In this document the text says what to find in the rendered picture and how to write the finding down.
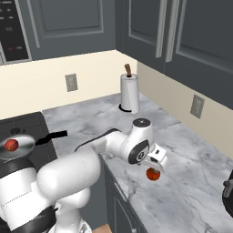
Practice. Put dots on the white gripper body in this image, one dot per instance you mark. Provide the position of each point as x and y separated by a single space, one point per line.
160 166

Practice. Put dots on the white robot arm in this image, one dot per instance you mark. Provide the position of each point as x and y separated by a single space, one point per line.
66 176

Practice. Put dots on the red tomato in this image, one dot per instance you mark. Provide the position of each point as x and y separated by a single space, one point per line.
153 175

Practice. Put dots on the black stove hob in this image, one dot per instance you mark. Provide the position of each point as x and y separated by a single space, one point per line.
28 124

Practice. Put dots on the dark grey base cupboard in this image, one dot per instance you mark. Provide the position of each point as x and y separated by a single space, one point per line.
119 209

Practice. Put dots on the black round appliance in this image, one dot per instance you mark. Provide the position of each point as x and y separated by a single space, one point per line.
228 194

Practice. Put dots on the white paper towel roll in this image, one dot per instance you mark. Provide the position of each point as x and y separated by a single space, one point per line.
130 92

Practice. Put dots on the brown paper towel holder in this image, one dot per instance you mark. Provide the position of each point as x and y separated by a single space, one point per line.
128 69

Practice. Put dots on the black microwave oven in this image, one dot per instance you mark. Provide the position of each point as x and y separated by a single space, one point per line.
12 30

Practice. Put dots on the grey wall outlet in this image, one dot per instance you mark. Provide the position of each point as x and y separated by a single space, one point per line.
71 82
197 106

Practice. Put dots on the dark grey wall cupboard door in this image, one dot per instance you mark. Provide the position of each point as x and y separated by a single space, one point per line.
69 27
141 27
206 39

